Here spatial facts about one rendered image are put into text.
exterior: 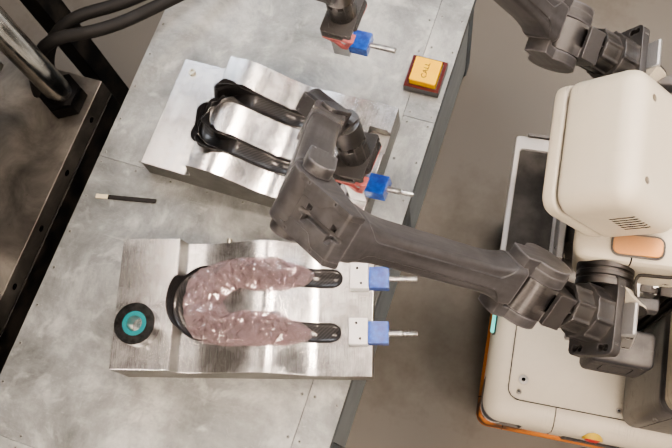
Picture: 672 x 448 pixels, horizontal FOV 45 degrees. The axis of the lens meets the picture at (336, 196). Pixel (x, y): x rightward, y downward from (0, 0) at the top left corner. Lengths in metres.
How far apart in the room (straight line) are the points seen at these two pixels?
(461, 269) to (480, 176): 1.53
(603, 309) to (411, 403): 1.27
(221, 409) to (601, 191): 0.89
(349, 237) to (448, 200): 1.62
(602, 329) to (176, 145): 0.98
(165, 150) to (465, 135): 1.17
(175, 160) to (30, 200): 0.37
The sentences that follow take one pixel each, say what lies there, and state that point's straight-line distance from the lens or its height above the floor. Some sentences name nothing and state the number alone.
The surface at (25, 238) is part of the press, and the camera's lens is 1.94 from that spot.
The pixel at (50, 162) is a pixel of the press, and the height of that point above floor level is 0.78.
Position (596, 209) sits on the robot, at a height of 1.34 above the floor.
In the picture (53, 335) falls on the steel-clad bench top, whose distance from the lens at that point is 1.84.
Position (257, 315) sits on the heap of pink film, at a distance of 1.59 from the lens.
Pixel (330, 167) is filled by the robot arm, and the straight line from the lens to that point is 1.02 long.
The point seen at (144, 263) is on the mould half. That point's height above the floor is 0.91.
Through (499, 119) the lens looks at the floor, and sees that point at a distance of 2.69.
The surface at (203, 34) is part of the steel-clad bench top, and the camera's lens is 1.98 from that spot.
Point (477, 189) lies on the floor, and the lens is 2.60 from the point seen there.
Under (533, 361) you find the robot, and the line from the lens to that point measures 2.19.
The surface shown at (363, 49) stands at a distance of 1.72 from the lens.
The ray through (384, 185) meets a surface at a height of 0.94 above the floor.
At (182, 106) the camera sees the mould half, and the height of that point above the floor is 0.86.
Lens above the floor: 2.44
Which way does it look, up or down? 69 degrees down
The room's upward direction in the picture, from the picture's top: 18 degrees counter-clockwise
